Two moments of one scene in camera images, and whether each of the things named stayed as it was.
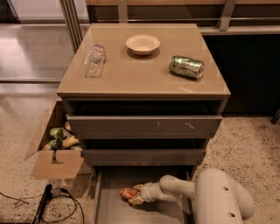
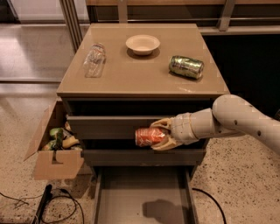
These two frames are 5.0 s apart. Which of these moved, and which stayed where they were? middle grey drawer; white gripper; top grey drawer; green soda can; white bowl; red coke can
Moved: white gripper; red coke can
Stayed: middle grey drawer; top grey drawer; green soda can; white bowl
